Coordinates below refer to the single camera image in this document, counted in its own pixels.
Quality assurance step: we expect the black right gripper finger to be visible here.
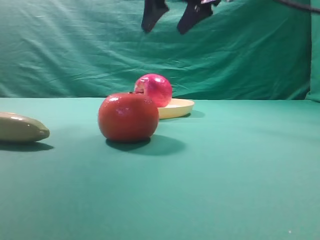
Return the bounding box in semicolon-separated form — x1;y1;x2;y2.
141;0;169;33

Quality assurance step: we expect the orange tangerine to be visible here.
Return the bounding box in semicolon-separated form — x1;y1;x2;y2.
97;92;159;143

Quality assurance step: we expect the yellow plate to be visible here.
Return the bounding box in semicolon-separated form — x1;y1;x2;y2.
158;98;195;120

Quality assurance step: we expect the pale yellow banana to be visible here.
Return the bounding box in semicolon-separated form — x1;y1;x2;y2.
0;112;50;143

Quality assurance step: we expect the red apple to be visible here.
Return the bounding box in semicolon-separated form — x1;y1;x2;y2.
134;73;173;108

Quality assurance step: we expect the black cable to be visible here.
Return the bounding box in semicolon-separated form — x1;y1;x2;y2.
273;0;320;14

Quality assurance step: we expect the green table cloth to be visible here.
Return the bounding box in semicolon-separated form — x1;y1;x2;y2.
0;98;320;240

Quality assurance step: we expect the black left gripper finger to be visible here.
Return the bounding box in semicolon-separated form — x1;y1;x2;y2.
177;0;221;35

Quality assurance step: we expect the green backdrop cloth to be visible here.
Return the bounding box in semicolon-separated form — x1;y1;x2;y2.
0;0;320;101

